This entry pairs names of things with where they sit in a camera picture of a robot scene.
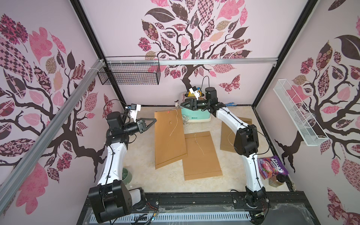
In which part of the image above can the brown file bag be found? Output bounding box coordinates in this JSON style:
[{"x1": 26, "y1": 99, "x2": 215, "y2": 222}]
[
  {"x1": 182, "y1": 131, "x2": 223, "y2": 181},
  {"x1": 155, "y1": 109, "x2": 187, "y2": 169},
  {"x1": 220, "y1": 122, "x2": 236, "y2": 153}
]

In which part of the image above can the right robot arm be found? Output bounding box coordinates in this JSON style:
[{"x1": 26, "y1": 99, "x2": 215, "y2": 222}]
[{"x1": 181, "y1": 86, "x2": 267, "y2": 209}]

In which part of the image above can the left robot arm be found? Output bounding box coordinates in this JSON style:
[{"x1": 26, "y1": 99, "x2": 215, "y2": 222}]
[{"x1": 88, "y1": 112, "x2": 157, "y2": 224}]

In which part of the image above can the colourful patterned bag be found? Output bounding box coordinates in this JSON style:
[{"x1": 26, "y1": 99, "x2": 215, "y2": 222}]
[{"x1": 257, "y1": 156, "x2": 289, "y2": 179}]

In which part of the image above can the mint green toaster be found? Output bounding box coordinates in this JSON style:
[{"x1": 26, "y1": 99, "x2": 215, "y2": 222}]
[{"x1": 175, "y1": 92, "x2": 211, "y2": 123}]

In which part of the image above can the green cup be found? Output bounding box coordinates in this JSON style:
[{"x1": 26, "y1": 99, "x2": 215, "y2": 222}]
[{"x1": 122, "y1": 168, "x2": 132, "y2": 185}]

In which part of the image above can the glass jar with dark lid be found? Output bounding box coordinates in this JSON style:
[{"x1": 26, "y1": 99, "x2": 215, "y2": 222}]
[{"x1": 269, "y1": 174, "x2": 287, "y2": 188}]

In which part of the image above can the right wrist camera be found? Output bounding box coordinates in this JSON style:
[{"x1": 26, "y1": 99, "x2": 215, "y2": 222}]
[{"x1": 188, "y1": 86, "x2": 202, "y2": 100}]

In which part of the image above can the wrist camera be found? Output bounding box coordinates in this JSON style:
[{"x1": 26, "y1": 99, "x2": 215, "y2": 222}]
[
  {"x1": 188, "y1": 86, "x2": 202, "y2": 100},
  {"x1": 129, "y1": 104, "x2": 141, "y2": 121}
]

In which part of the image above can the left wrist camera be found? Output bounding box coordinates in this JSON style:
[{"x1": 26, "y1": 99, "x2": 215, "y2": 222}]
[{"x1": 129, "y1": 104, "x2": 141, "y2": 121}]

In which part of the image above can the blue object at wall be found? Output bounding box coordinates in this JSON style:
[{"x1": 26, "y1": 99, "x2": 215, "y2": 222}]
[{"x1": 226, "y1": 102, "x2": 237, "y2": 107}]

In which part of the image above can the black wire basket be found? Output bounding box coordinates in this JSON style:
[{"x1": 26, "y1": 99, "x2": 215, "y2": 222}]
[{"x1": 97, "y1": 55, "x2": 161, "y2": 85}]

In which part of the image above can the white slotted cable duct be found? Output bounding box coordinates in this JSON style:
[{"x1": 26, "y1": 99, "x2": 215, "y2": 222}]
[{"x1": 88, "y1": 212, "x2": 251, "y2": 224}]

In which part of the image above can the white wire basket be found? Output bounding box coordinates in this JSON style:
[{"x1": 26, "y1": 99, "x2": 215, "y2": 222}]
[{"x1": 273, "y1": 79, "x2": 330, "y2": 146}]

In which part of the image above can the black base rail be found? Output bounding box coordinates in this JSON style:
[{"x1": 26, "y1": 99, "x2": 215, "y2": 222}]
[{"x1": 76, "y1": 192, "x2": 321, "y2": 225}]

